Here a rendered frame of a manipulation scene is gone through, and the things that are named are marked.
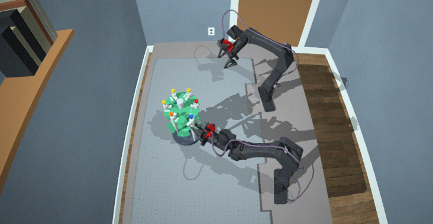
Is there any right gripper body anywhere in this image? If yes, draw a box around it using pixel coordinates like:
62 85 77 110
223 39 242 63

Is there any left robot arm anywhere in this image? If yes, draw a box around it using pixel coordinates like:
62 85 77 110
216 129 303 204

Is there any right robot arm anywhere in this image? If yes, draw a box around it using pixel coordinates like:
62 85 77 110
227 25 293 112

